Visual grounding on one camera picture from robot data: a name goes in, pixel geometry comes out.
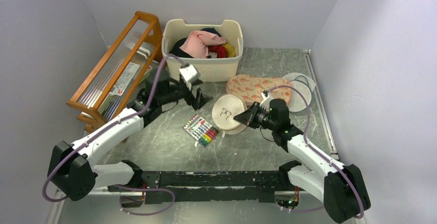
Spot yellow garment in basket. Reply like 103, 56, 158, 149
223, 43, 236, 58

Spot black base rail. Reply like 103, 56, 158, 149
108, 170, 298, 204

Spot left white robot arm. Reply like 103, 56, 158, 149
42, 79, 211, 202

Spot papers on shelf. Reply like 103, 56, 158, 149
109, 42, 154, 96

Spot dark navy garment in basket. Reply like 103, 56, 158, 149
169, 27, 223, 59

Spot white mesh laundry bag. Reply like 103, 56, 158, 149
282, 73, 316, 113

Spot cream plastic laundry basket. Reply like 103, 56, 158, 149
161, 19, 243, 82

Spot aluminium frame rail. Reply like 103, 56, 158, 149
46, 181, 113, 224

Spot marker pen pack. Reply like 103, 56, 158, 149
182, 114, 220, 147

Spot red garment in basket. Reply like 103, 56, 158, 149
209, 45, 228, 58

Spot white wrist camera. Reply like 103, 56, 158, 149
179, 64, 200, 90
260, 91, 274, 111

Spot orange wooden shelf rack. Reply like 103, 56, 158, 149
67, 11, 162, 133

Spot floral pink laundry bag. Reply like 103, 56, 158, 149
226, 75, 291, 107

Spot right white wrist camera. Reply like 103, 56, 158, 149
260, 91, 274, 111

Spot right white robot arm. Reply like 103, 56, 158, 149
233, 99, 371, 223

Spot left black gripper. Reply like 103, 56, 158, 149
159, 79, 213, 111

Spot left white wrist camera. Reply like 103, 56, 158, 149
179, 64, 200, 90

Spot beige mesh laundry bag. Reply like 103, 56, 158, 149
211, 93, 247, 135

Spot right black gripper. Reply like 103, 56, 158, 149
234, 101, 277, 131

